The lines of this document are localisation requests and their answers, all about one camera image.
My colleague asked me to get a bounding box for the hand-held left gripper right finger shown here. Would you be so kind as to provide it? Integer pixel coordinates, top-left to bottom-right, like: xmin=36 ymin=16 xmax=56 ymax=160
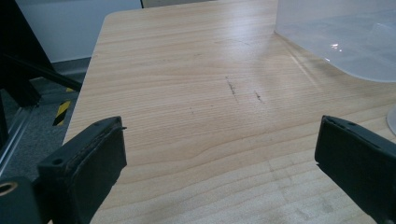
xmin=314 ymin=115 xmax=396 ymax=224

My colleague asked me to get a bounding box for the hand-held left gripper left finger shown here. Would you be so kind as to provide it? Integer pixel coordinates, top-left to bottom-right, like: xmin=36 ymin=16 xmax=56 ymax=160
xmin=36 ymin=116 xmax=128 ymax=224

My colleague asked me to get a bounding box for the clear round object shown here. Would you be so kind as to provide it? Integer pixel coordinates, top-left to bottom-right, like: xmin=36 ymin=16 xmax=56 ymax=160
xmin=386 ymin=105 xmax=396 ymax=136

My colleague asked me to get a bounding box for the yellow black hazard tape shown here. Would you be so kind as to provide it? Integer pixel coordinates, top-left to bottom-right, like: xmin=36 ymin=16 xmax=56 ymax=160
xmin=51 ymin=87 xmax=76 ymax=127

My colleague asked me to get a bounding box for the black metal stand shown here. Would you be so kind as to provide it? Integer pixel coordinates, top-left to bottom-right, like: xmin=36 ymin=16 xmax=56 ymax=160
xmin=0 ymin=0 xmax=83 ymax=108

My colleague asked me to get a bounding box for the clear plastic container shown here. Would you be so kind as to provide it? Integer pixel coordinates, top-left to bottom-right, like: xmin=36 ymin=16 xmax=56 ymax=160
xmin=274 ymin=0 xmax=396 ymax=83

